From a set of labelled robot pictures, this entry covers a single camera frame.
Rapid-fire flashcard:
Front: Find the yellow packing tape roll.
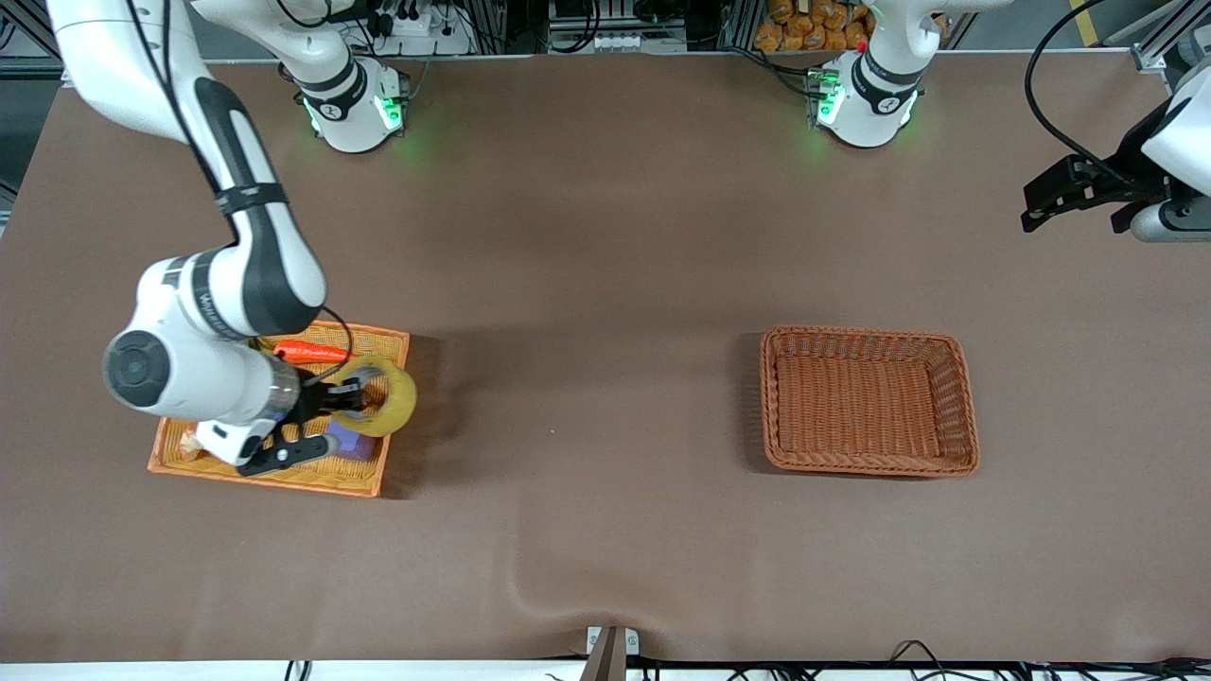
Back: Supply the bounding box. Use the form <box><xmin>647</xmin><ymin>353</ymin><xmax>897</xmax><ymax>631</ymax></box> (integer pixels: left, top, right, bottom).
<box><xmin>338</xmin><ymin>355</ymin><xmax>418</xmax><ymax>438</ymax></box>

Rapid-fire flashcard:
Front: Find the purple foam cube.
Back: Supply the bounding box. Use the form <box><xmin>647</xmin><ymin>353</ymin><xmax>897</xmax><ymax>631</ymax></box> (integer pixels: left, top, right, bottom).
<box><xmin>322</xmin><ymin>421</ymin><xmax>381</xmax><ymax>463</ymax></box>

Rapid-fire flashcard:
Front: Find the flat orange wicker tray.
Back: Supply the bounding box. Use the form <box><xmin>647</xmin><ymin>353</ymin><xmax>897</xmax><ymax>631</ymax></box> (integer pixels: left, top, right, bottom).
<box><xmin>148</xmin><ymin>322</ymin><xmax>412</xmax><ymax>498</ymax></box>

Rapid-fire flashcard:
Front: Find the orange toy carrot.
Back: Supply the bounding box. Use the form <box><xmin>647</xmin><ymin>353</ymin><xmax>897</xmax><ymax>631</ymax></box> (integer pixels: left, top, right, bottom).
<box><xmin>274</xmin><ymin>339</ymin><xmax>353</xmax><ymax>367</ymax></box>

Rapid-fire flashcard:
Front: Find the brown table cover mat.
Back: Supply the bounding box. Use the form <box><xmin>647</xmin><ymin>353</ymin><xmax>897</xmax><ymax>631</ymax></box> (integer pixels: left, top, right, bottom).
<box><xmin>0</xmin><ymin>52</ymin><xmax>1211</xmax><ymax>663</ymax></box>

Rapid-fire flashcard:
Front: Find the brown wicker basket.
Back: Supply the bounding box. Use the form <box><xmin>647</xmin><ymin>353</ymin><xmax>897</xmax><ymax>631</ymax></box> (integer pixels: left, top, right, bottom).
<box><xmin>760</xmin><ymin>325</ymin><xmax>981</xmax><ymax>479</ymax></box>

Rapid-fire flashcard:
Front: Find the orange snack bags pile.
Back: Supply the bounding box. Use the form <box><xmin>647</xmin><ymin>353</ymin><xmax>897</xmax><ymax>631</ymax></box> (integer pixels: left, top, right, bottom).
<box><xmin>754</xmin><ymin>0</ymin><xmax>876</xmax><ymax>54</ymax></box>

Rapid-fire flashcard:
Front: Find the white power strip with plugs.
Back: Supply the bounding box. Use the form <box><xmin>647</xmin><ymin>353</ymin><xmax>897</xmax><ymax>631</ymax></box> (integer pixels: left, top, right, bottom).
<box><xmin>364</xmin><ymin>0</ymin><xmax>477</xmax><ymax>56</ymax></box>

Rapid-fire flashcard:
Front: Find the white socket strip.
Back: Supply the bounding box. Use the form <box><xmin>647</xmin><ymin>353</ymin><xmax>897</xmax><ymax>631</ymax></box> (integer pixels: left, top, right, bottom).
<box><xmin>552</xmin><ymin>31</ymin><xmax>689</xmax><ymax>54</ymax></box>

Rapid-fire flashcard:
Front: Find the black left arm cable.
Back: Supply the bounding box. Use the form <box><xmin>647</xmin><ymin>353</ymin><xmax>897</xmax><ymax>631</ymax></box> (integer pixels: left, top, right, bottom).
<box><xmin>1025</xmin><ymin>0</ymin><xmax>1117</xmax><ymax>171</ymax></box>

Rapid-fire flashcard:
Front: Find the silver aluminium frame profile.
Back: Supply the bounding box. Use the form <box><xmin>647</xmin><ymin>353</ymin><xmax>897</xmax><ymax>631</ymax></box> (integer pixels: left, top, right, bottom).
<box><xmin>1131</xmin><ymin>0</ymin><xmax>1211</xmax><ymax>74</ymax></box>

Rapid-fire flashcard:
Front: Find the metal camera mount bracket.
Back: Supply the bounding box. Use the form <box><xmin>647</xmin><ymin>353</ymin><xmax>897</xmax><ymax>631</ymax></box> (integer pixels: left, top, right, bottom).
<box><xmin>582</xmin><ymin>624</ymin><xmax>641</xmax><ymax>681</ymax></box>

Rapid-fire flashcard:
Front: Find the black cables bundle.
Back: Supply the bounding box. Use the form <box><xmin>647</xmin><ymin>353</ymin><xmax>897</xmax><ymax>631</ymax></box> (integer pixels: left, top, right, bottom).
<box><xmin>653</xmin><ymin>639</ymin><xmax>1211</xmax><ymax>681</ymax></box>

